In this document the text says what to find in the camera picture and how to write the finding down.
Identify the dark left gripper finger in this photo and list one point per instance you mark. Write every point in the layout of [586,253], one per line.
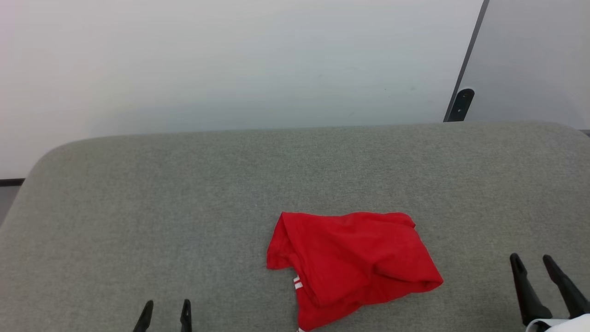
[185,318]
[144,319]

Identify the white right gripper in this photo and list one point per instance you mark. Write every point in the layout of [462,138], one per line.
[564,325]

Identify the red and white jersey shirt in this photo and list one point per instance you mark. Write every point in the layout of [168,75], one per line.
[355,258]

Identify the grey fabric sofa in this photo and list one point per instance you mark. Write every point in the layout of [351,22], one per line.
[161,216]

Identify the dark baseboard strip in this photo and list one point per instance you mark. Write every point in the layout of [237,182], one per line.
[11,182]

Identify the black metal bracket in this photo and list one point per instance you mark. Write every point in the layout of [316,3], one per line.
[462,105]

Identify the dark wall panel edge strip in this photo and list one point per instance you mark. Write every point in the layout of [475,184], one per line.
[472,41]

